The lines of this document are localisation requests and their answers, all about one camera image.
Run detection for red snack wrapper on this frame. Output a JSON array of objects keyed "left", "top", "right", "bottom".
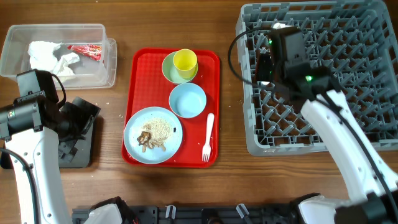
[{"left": 68, "top": 44, "right": 102, "bottom": 61}]

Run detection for white napkin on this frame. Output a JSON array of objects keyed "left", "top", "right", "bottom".
[{"left": 27, "top": 41, "right": 80, "bottom": 82}]

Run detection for yellow plastic cup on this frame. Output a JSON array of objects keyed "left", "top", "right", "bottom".
[{"left": 173, "top": 49, "right": 198, "bottom": 79}]

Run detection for light blue bowl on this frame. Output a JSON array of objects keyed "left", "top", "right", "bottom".
[{"left": 169, "top": 83, "right": 207, "bottom": 118}]

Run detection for white plastic spoon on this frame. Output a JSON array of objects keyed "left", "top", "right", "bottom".
[{"left": 272, "top": 22, "right": 289, "bottom": 29}]

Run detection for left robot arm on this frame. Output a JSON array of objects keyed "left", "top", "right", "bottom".
[{"left": 1, "top": 69, "right": 100, "bottom": 223}]

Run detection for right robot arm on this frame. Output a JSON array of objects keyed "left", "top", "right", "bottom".
[{"left": 265, "top": 24, "right": 397, "bottom": 223}]

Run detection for grey dishwasher rack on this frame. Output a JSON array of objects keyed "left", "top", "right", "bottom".
[{"left": 236, "top": 1, "right": 397, "bottom": 156}]

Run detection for black plastic tray bin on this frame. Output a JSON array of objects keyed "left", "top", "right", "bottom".
[{"left": 1, "top": 110, "right": 96, "bottom": 171}]

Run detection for clear plastic bin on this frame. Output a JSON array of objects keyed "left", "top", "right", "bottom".
[{"left": 1, "top": 24, "right": 117, "bottom": 89}]

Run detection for red serving tray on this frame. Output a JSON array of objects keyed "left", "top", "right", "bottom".
[{"left": 125, "top": 48, "right": 220, "bottom": 169}]

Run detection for food scraps on plate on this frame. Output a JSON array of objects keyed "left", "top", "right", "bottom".
[{"left": 137, "top": 118, "right": 175, "bottom": 152}]

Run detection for light blue plate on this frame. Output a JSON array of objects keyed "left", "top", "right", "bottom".
[{"left": 124, "top": 106, "right": 183, "bottom": 165}]

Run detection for green plastic bowl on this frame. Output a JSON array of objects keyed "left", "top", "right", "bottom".
[{"left": 162, "top": 51, "right": 198, "bottom": 85}]

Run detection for white plastic fork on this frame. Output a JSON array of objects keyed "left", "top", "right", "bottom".
[{"left": 202, "top": 113, "right": 215, "bottom": 162}]

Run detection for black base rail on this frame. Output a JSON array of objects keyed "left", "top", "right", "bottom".
[{"left": 71, "top": 203, "right": 299, "bottom": 224}]

